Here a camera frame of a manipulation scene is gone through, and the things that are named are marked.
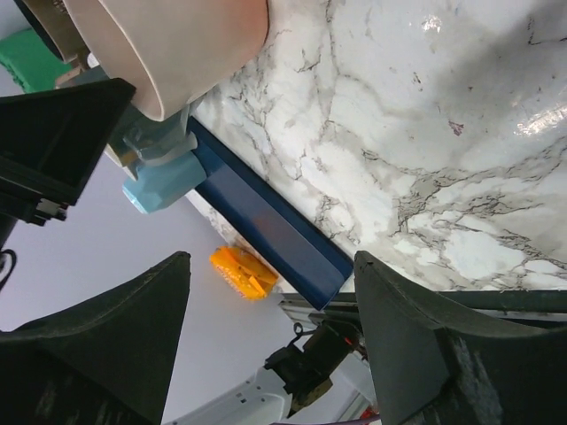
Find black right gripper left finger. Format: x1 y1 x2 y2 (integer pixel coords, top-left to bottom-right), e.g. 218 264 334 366
1 251 190 424

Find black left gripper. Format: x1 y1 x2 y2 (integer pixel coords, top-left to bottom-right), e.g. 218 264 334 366
1 79 136 226

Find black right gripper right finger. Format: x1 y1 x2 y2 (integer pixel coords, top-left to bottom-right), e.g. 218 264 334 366
354 251 566 424

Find grey upside-down mug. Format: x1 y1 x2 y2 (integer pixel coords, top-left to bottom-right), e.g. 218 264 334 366
105 104 197 181

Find pink cup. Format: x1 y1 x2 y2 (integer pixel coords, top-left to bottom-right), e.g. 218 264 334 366
65 0 269 121

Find light blue small mug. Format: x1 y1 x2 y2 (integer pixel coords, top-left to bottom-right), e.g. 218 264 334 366
122 151 206 214

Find brown striped mug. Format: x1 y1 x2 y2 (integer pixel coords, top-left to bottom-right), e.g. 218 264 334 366
14 0 89 64

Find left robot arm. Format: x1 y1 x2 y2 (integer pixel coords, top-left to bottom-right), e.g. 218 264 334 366
1 79 359 424

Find green wrapped cylinder package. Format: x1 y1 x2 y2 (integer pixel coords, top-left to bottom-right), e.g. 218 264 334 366
1 28 72 93

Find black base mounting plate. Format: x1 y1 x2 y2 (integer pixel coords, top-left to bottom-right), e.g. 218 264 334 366
279 290 566 332

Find orange snack bag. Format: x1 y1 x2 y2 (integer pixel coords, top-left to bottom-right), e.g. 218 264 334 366
209 245 279 301

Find dark blue tray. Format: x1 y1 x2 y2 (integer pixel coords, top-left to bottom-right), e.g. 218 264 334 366
187 118 353 310

